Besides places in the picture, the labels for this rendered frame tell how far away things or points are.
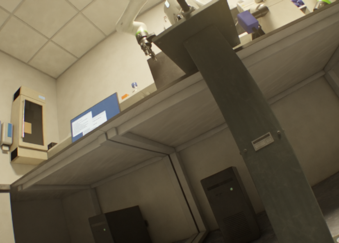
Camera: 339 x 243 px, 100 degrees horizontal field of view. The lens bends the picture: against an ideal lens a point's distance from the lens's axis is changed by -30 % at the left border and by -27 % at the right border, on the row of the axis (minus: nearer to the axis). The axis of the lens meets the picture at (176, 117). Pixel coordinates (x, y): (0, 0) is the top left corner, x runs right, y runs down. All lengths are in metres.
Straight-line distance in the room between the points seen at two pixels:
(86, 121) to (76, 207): 1.11
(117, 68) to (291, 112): 1.98
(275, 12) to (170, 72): 0.71
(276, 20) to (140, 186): 1.57
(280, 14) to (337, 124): 1.02
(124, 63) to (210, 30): 1.87
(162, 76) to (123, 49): 1.42
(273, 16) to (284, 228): 0.84
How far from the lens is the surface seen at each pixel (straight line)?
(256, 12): 0.96
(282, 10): 1.00
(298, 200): 0.48
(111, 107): 1.48
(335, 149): 1.64
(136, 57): 2.34
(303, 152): 1.54
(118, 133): 0.86
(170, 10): 0.76
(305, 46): 1.07
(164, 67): 1.24
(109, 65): 2.56
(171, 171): 1.46
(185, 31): 0.60
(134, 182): 1.75
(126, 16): 1.27
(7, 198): 1.62
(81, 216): 2.30
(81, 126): 1.64
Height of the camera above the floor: 0.36
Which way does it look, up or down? 23 degrees up
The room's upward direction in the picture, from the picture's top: 22 degrees counter-clockwise
